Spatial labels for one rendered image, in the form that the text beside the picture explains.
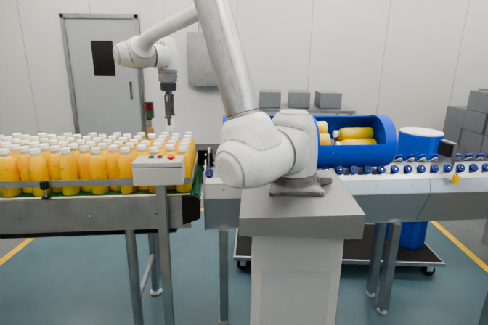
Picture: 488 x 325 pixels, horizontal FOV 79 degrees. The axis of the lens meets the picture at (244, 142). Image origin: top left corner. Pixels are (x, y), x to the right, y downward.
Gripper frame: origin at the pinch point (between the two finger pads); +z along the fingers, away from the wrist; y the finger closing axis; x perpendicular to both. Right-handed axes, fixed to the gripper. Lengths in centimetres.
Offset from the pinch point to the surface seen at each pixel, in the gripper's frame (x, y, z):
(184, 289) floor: 1, 26, 120
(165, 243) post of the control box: 1, -26, 49
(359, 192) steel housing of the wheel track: -97, -9, 35
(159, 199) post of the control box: 2.2, -26.3, 27.8
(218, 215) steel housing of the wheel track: -23, -5, 48
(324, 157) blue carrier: -76, -9, 15
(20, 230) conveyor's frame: 66, -18, 45
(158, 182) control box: 1.3, -29.3, 18.5
